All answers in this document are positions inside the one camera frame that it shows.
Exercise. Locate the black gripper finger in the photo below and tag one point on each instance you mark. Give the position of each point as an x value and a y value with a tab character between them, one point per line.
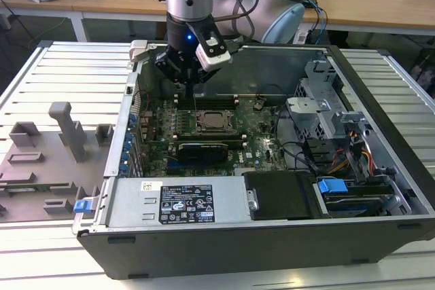
202	74
171	66

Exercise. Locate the thin metal locking lever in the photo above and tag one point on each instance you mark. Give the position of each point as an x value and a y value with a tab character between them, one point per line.
217	111
196	110

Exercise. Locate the silver CPU green edge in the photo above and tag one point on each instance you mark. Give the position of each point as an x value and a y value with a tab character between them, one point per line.
214	119

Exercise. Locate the black RAM slot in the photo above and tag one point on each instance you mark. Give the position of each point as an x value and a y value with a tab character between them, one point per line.
210	136
221	108
221	98
238	140
221	104
221	101

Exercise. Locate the CPU socket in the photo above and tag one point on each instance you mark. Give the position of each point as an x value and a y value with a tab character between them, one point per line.
198	130

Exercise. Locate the blue slot retention clip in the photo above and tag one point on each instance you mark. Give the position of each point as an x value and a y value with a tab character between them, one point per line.
133	119
125	157
123	168
127	147
129	138

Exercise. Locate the grey plastic case latch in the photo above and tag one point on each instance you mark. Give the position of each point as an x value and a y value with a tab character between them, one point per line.
139	49

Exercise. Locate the silver coin battery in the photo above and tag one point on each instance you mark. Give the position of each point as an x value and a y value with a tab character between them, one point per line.
260	103

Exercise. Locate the wooden desk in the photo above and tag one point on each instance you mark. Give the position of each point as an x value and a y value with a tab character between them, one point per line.
367	8
119	1

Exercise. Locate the black graphics card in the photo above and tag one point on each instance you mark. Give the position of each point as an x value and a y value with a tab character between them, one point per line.
204	152

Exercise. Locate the green motherboard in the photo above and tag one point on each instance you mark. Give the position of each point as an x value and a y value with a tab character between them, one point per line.
258	154

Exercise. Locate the white power adapter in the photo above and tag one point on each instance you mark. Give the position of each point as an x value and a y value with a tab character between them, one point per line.
300	37

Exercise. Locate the metal drive cage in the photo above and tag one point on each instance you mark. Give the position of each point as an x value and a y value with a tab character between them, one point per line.
306	106

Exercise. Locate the grey power supply unit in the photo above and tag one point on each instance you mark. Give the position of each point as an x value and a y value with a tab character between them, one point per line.
129	201

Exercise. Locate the black plastic shroud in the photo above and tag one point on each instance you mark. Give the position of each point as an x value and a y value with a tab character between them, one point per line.
282	198

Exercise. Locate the grey parts rack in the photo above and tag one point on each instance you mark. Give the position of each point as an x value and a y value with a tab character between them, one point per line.
51	167

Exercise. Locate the blue case latch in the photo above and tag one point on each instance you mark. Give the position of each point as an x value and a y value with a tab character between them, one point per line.
79	206

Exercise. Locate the hard disk in blue carrier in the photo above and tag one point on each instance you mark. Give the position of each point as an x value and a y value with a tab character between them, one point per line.
331	184

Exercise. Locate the black and grey PC case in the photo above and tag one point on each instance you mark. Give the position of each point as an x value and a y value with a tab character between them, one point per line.
238	252

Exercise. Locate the black bag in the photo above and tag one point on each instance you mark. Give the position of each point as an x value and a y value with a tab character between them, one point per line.
423	66

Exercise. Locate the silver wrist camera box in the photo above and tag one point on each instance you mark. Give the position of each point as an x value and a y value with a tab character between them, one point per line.
214	59

